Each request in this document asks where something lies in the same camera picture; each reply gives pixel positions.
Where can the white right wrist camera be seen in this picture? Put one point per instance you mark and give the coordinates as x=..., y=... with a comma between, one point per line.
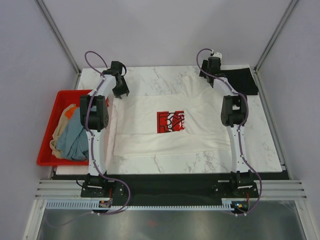
x=216, y=54

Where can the white t-shirt red print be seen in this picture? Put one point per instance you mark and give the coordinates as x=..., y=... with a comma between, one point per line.
x=182, y=123

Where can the left aluminium frame post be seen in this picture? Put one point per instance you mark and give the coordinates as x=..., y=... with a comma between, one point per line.
x=57, y=34

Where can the beige t-shirt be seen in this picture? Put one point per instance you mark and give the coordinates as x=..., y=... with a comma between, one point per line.
x=62, y=123

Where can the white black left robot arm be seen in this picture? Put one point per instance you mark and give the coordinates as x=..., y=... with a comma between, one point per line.
x=94, y=117

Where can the orange garment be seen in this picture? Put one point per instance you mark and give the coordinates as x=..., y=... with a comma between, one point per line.
x=69, y=113

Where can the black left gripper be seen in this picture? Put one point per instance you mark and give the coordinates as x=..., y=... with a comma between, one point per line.
x=124, y=91

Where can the white slotted cable duct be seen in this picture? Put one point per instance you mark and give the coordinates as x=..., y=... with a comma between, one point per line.
x=98, y=205

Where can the light blue t-shirt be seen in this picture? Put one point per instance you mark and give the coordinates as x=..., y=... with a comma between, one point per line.
x=73, y=143

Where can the aluminium frame post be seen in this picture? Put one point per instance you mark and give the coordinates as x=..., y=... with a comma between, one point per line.
x=57, y=34
x=276, y=33

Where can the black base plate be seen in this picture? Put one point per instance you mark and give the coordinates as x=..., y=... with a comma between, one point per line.
x=179, y=189

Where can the right aluminium frame post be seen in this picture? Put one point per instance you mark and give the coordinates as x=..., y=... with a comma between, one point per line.
x=276, y=33

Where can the folded black t-shirt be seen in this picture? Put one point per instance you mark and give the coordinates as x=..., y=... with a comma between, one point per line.
x=242, y=81

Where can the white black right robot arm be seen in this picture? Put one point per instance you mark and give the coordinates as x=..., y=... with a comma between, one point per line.
x=234, y=110

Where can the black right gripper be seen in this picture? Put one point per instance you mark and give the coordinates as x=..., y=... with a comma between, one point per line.
x=203, y=68

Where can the red plastic bin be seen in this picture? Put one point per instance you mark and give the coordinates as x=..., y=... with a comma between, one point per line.
x=63, y=99

